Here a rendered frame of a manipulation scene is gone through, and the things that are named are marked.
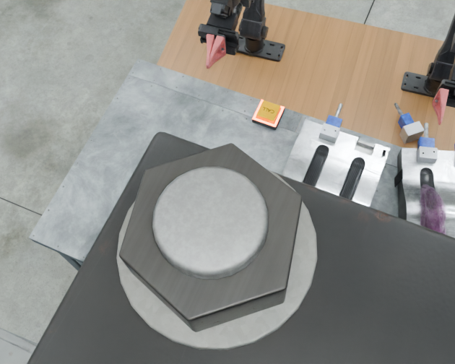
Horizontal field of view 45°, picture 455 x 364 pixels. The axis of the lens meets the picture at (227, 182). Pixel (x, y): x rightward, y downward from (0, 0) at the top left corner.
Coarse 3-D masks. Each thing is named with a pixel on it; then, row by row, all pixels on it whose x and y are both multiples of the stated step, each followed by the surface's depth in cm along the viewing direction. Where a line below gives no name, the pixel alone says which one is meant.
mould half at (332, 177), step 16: (304, 128) 163; (320, 128) 162; (304, 144) 160; (320, 144) 160; (336, 144) 160; (352, 144) 160; (288, 160) 159; (304, 160) 159; (336, 160) 158; (368, 160) 157; (384, 160) 157; (288, 176) 157; (304, 176) 157; (320, 176) 156; (336, 176) 156; (368, 176) 155; (336, 192) 154; (368, 192) 154
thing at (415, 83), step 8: (408, 72) 179; (408, 80) 178; (416, 80) 177; (424, 80) 177; (432, 80) 170; (408, 88) 176; (416, 88) 177; (424, 88) 175; (432, 88) 173; (432, 96) 175
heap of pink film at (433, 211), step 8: (424, 192) 152; (432, 192) 152; (424, 200) 150; (432, 200) 149; (440, 200) 150; (424, 208) 147; (432, 208) 147; (440, 208) 148; (424, 216) 148; (432, 216) 145; (440, 216) 146; (424, 224) 146; (432, 224) 146; (440, 224) 146; (440, 232) 146
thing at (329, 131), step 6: (336, 114) 163; (330, 120) 162; (336, 120) 162; (324, 126) 159; (330, 126) 159; (336, 126) 161; (324, 132) 159; (330, 132) 159; (336, 132) 158; (324, 138) 160; (330, 138) 159; (336, 138) 158
